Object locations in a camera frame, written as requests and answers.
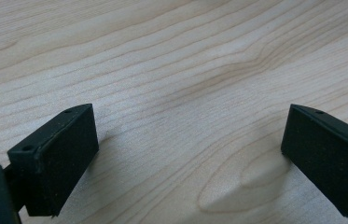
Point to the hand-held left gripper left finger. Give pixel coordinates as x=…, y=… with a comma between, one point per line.
x=59, y=161

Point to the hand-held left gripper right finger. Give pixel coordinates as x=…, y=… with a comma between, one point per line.
x=327, y=161

